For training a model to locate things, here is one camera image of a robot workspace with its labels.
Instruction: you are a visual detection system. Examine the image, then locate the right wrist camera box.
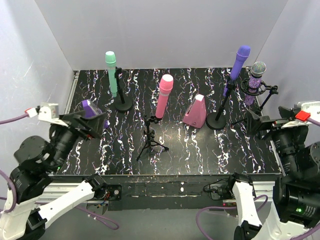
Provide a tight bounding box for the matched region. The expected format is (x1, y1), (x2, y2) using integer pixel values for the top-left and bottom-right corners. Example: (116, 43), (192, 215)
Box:
(281, 101), (320, 129)

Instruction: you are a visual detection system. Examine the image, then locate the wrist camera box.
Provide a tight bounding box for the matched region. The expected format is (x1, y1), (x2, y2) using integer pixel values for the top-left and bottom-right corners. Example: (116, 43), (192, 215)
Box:
(38, 102), (68, 127)
(281, 101), (320, 129)

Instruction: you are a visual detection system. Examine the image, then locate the purple metronome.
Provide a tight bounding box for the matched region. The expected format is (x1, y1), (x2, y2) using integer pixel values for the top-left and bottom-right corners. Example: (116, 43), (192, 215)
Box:
(81, 99), (104, 127)

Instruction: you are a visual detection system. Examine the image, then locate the purple plastic microphone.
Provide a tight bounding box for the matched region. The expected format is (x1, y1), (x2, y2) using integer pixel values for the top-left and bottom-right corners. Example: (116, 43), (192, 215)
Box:
(227, 45), (251, 84)

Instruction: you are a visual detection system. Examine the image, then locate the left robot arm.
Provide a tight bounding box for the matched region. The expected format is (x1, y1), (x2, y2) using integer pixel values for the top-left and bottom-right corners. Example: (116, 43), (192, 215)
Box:
(0, 110), (107, 240)

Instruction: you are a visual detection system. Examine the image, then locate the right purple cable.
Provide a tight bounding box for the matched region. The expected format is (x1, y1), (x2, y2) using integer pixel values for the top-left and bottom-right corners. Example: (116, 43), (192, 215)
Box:
(195, 117), (320, 240)

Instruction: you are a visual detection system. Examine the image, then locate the pink metronome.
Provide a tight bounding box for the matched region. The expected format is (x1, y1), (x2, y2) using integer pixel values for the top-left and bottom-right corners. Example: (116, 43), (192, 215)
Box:
(182, 94), (207, 129)

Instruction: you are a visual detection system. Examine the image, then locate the round base stand front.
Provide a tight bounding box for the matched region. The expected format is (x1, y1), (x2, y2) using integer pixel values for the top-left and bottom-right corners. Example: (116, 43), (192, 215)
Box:
(205, 76), (236, 131)

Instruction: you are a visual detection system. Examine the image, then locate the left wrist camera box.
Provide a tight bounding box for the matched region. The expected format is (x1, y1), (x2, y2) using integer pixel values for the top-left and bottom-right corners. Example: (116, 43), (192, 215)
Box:
(38, 102), (68, 127)

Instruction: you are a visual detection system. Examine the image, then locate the glitter purple microphone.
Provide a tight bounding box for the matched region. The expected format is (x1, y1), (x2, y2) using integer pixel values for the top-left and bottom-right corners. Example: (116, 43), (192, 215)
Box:
(247, 61), (267, 93)

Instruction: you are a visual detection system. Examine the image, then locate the round base stand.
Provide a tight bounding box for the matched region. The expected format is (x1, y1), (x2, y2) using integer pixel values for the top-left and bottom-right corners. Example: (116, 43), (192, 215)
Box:
(114, 67), (133, 113)
(205, 76), (236, 131)

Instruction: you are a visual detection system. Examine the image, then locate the shock mount tripod stand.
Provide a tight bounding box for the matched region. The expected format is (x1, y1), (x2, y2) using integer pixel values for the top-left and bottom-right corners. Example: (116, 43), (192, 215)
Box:
(240, 78), (279, 116)

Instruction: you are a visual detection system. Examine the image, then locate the black tripod mic stand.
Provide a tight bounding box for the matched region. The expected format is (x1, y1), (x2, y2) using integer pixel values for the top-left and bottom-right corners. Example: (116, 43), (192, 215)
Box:
(136, 115), (169, 162)

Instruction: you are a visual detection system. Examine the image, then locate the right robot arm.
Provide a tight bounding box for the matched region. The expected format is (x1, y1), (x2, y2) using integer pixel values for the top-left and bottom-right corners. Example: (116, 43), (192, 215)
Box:
(226, 101), (320, 240)

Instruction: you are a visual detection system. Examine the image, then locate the pink microphone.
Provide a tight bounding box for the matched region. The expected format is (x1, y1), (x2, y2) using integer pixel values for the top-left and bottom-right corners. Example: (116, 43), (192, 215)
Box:
(155, 74), (174, 119)

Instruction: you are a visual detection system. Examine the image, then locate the teal green microphone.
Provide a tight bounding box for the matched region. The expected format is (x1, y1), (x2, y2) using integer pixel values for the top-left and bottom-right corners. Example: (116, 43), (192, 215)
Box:
(105, 51), (118, 98)

